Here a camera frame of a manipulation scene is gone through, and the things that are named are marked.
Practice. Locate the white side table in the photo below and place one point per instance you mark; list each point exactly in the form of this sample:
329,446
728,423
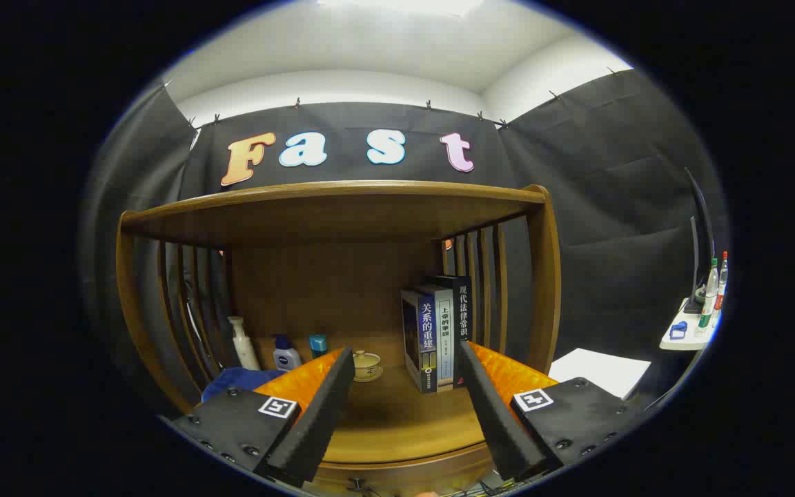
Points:
687,342

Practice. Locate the black backdrop cloth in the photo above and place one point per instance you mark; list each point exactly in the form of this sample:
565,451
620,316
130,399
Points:
611,207

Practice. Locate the blue towel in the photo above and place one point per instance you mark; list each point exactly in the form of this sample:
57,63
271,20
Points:
239,381

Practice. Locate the white lotion bottle blue cap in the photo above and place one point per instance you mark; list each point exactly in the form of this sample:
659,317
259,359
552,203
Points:
286,355

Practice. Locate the red label bottle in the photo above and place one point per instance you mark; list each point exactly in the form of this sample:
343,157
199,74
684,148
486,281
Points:
722,279

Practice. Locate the wooden cabinet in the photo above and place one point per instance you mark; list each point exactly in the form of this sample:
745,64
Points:
342,207

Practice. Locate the white pump bottle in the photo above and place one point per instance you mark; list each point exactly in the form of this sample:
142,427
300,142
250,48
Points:
244,348

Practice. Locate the white book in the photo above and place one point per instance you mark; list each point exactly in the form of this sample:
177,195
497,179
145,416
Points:
444,331

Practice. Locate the lidded tea bowl with saucer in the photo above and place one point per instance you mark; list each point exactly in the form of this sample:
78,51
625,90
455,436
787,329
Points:
367,364

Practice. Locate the teal bottle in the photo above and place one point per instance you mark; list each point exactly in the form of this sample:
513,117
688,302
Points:
317,345

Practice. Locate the green label bottle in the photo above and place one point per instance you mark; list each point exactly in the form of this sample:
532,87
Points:
708,300

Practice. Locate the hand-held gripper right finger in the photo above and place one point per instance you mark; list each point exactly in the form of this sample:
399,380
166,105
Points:
491,407

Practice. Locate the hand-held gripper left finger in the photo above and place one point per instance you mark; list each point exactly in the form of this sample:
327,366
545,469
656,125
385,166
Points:
321,407

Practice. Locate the small blue object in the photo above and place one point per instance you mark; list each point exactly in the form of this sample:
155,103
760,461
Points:
678,330

